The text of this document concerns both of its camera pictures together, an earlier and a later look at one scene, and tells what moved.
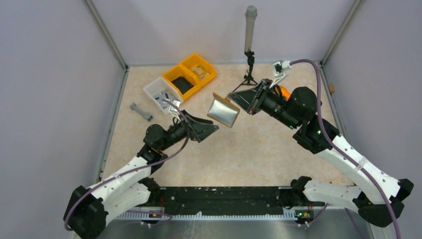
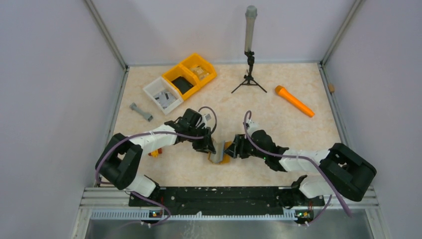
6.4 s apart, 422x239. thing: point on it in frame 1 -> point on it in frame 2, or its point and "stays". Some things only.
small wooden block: (331, 87) stays
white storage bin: (158, 85) stays
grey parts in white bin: (164, 95) stays
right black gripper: (252, 100) -> (234, 149)
